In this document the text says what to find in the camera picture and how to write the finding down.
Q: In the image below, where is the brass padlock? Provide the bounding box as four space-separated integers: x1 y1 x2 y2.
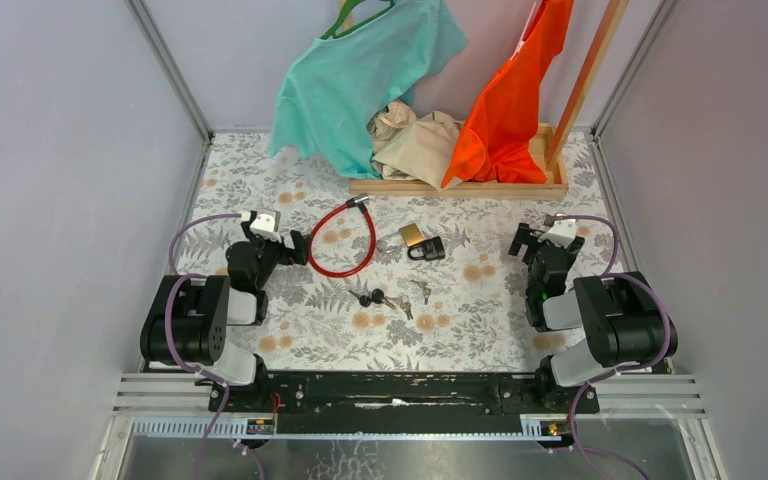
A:
376 223 425 254

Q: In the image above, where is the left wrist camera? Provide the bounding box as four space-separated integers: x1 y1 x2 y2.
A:
240 210 283 243

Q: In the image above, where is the orange t-shirt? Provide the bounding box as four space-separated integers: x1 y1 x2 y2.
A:
441 0 574 188

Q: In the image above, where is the beige cloth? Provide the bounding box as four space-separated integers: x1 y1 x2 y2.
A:
367 100 463 191

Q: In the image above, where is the teal t-shirt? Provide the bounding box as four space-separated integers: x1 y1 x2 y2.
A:
270 1 466 180

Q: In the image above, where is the wooden rack base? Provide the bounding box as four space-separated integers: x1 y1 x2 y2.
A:
349 123 569 201

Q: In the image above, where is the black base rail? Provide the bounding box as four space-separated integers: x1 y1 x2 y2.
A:
208 369 600 436

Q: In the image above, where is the black padlock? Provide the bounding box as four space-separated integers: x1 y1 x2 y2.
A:
407 236 446 261

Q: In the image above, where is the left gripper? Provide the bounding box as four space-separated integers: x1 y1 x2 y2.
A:
240 222 310 291

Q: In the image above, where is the silver key bunch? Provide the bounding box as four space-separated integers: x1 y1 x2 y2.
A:
395 295 414 320

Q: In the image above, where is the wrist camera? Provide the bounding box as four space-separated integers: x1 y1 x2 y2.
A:
539 215 578 248
240 210 283 243

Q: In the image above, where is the wooden rack pole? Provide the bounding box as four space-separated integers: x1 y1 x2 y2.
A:
545 0 629 171

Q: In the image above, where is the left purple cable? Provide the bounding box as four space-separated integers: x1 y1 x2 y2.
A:
162 212 266 480

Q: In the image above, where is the black-headed key pair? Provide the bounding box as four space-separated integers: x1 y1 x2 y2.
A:
349 289 396 310

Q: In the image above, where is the small brass key pair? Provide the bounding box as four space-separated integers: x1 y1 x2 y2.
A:
411 279 432 305

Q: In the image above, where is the red cable lock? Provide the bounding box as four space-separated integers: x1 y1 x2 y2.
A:
307 193 378 280

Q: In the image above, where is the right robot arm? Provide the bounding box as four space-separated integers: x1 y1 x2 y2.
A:
508 218 678 412

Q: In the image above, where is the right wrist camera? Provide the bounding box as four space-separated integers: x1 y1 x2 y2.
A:
539 215 578 248

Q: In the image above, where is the green hanger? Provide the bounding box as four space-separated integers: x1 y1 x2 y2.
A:
320 0 397 40

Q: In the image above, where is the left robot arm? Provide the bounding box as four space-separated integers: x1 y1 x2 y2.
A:
140 217 311 411

